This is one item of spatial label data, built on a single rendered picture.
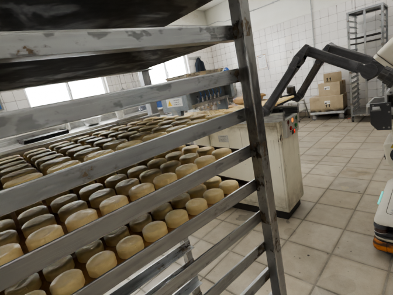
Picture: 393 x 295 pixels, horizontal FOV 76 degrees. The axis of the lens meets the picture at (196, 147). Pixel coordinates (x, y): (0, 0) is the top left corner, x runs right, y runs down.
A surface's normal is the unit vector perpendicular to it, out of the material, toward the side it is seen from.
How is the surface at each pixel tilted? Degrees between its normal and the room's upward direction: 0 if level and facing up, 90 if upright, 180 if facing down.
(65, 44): 90
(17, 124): 90
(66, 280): 0
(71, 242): 90
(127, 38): 90
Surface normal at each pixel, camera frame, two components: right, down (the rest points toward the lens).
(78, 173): 0.64, 0.07
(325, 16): -0.68, 0.31
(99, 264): -0.19, -0.95
